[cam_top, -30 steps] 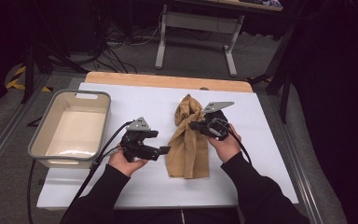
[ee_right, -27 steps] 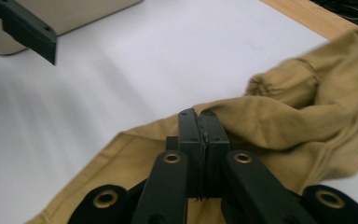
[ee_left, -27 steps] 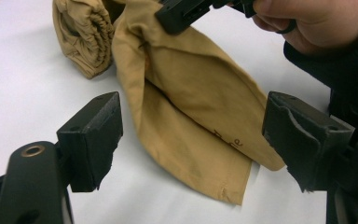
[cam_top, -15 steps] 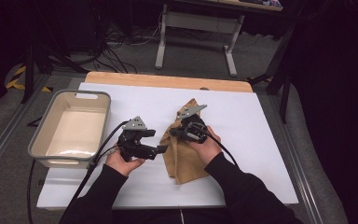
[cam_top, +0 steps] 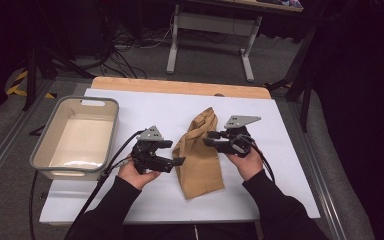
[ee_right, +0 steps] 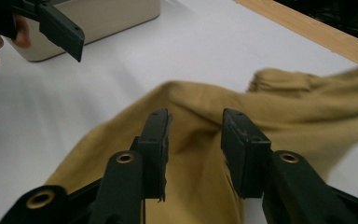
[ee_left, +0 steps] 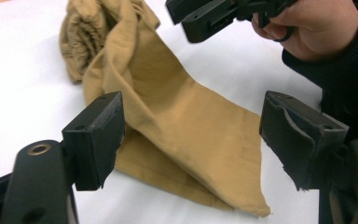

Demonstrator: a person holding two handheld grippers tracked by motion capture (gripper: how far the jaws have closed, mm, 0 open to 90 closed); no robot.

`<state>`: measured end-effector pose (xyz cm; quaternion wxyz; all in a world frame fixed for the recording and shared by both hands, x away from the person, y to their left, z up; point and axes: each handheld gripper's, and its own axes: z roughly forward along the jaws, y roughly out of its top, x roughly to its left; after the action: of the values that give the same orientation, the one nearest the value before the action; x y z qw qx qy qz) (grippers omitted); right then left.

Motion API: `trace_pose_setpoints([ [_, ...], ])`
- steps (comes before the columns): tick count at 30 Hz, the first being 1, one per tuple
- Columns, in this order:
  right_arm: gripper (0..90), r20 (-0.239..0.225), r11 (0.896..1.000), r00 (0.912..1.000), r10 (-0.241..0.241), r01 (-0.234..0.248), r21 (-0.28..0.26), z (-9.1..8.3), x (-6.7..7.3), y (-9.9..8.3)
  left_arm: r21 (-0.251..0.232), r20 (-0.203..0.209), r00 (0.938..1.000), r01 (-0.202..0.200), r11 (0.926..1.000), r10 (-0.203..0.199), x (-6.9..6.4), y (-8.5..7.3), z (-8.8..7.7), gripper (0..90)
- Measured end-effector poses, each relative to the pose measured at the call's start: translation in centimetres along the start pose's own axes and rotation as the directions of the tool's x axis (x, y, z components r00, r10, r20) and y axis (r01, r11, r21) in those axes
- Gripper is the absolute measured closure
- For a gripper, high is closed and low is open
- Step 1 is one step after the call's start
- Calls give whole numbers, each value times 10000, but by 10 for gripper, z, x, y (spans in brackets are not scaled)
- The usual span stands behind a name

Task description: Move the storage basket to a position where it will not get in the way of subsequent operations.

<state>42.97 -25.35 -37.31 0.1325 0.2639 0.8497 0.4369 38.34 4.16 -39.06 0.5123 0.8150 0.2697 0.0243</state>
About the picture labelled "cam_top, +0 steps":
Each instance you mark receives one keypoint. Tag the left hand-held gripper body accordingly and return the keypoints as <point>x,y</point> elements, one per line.
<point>146,153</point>

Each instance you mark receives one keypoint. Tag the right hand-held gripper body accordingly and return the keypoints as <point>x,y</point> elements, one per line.
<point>236,141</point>

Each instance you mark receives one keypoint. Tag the tan cloth garment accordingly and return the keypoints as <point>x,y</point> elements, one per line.
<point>200,166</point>

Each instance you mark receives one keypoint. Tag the beige basket with grey rim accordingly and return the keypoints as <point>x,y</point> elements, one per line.
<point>80,150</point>

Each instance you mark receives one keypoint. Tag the person's right hand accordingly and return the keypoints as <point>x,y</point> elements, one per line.
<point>248,166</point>

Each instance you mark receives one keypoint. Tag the person's left hand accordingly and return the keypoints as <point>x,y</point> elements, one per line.
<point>133,178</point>

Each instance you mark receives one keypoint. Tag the black metal stand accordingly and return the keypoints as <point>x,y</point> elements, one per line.
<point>306,106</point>
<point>31,76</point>

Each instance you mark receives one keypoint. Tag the yellow black hazard tape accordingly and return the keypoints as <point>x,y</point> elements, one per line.
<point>15,88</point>

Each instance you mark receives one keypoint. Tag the aluminium floor rail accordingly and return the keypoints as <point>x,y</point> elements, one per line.
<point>0,156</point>
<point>316,186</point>

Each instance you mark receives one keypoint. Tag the white metal desk frame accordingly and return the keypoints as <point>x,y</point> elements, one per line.
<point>213,25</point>

